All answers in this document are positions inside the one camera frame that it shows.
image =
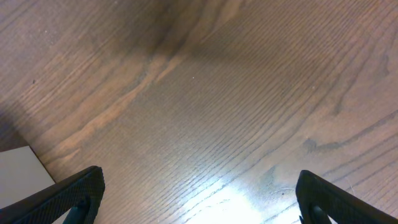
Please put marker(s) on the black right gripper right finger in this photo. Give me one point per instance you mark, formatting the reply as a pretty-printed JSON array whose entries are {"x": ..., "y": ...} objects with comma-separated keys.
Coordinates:
[{"x": 322, "y": 202}]

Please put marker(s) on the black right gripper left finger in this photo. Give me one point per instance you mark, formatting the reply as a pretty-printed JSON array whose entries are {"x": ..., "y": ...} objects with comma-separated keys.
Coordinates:
[{"x": 79, "y": 196}]

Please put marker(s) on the white cardboard box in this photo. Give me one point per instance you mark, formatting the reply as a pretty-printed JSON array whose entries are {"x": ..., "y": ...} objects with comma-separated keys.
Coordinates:
[{"x": 22, "y": 175}]

